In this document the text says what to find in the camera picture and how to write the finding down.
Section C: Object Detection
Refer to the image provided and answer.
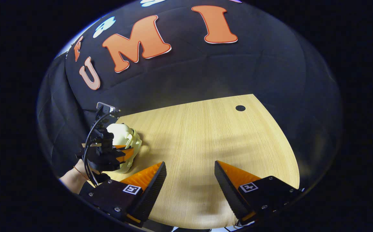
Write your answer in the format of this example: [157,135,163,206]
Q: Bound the pale yellow suitcase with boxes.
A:
[106,123,142,174]

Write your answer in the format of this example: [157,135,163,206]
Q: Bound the black backdrop cloth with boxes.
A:
[37,0,343,184]

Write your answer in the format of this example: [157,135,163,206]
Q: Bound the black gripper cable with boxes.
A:
[83,112,113,187]

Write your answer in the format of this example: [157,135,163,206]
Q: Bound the red string bracelet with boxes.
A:
[73,166,90,180]

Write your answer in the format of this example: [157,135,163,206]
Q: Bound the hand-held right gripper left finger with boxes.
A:
[79,161,167,228]

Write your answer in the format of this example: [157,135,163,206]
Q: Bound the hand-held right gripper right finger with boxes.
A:
[214,160,303,226]

